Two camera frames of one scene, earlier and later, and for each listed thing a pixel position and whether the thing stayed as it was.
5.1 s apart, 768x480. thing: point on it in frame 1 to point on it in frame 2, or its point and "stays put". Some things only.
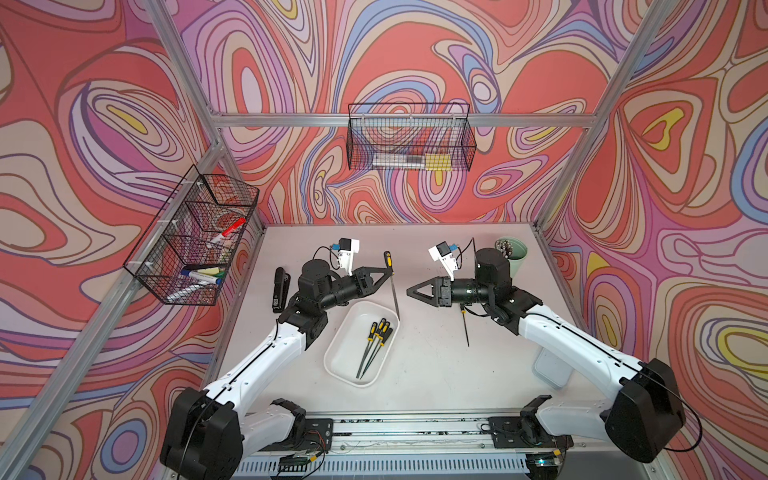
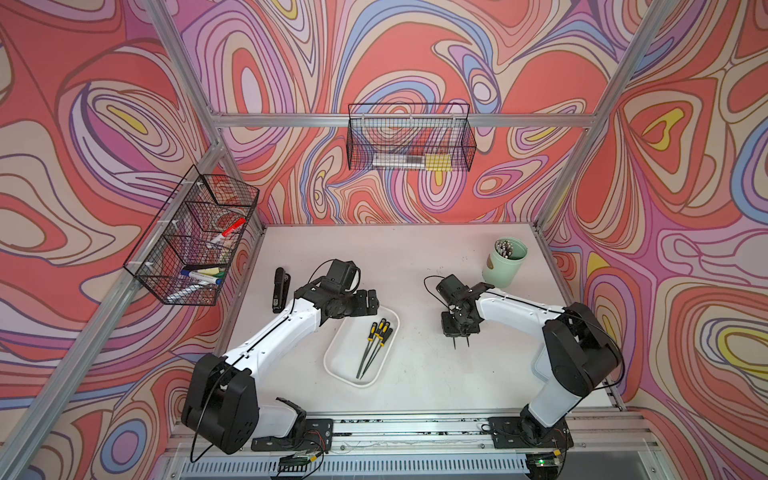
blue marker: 201,276 stays put
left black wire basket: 187,254 stays put
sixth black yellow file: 375,354 stays put
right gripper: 440,286 to 448,330
